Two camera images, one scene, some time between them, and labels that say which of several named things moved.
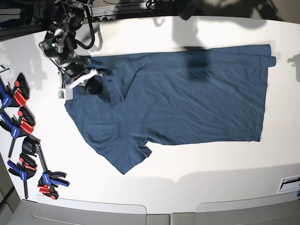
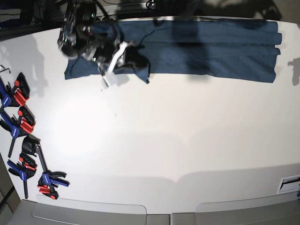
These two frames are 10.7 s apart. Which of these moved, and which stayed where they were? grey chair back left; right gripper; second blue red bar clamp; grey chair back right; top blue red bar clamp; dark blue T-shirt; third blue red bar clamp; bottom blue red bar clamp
Moved: dark blue T-shirt; right gripper
Stayed: grey chair back left; top blue red bar clamp; bottom blue red bar clamp; grey chair back right; third blue red bar clamp; second blue red bar clamp
